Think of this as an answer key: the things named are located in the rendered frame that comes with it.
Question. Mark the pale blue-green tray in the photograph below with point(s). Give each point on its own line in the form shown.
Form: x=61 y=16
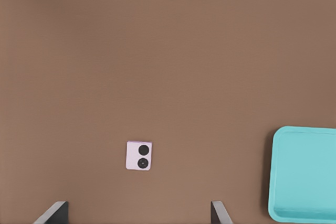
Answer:
x=304 y=174

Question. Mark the pale lilac phone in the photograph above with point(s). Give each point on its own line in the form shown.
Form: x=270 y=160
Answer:
x=132 y=155

